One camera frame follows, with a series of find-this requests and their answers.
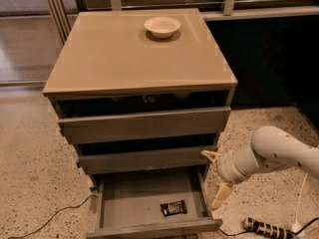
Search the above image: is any black rxbar chocolate wrapper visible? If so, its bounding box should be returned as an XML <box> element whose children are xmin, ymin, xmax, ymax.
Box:
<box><xmin>160</xmin><ymin>200</ymin><xmax>187</xmax><ymax>217</ymax></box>

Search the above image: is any black power strip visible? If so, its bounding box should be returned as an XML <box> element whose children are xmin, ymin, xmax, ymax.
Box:
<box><xmin>243</xmin><ymin>217</ymin><xmax>294</xmax><ymax>239</ymax></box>

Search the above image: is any middle grey drawer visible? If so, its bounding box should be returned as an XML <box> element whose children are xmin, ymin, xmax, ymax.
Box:
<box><xmin>78</xmin><ymin>145</ymin><xmax>217</xmax><ymax>174</ymax></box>

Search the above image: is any top grey drawer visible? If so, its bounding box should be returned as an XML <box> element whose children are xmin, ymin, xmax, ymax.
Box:
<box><xmin>58</xmin><ymin>107</ymin><xmax>230</xmax><ymax>144</ymax></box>

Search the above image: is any black floor cable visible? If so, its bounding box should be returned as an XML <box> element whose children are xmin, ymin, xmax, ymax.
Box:
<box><xmin>7</xmin><ymin>193</ymin><xmax>100</xmax><ymax>239</ymax></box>

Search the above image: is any grey drawer cabinet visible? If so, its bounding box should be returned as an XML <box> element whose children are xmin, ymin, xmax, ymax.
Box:
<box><xmin>42</xmin><ymin>7</ymin><xmax>239</xmax><ymax>191</ymax></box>

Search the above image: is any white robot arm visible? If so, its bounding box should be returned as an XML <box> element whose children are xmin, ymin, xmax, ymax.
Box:
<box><xmin>201</xmin><ymin>125</ymin><xmax>319</xmax><ymax>210</ymax></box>

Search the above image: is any white plug adapter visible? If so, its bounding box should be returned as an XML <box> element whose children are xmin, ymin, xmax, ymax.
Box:
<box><xmin>291</xmin><ymin>222</ymin><xmax>305</xmax><ymax>239</ymax></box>

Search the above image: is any white power cable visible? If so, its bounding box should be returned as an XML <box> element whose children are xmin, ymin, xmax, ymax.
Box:
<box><xmin>294</xmin><ymin>172</ymin><xmax>319</xmax><ymax>225</ymax></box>

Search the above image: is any bottom grey open drawer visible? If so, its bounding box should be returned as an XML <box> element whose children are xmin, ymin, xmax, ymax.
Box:
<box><xmin>87</xmin><ymin>166</ymin><xmax>222</xmax><ymax>239</ymax></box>

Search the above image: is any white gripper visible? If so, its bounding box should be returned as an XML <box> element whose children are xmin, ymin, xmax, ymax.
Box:
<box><xmin>201</xmin><ymin>150</ymin><xmax>247</xmax><ymax>210</ymax></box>

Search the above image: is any white bowl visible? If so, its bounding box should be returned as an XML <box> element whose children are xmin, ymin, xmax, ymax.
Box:
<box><xmin>144</xmin><ymin>17</ymin><xmax>181</xmax><ymax>39</ymax></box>

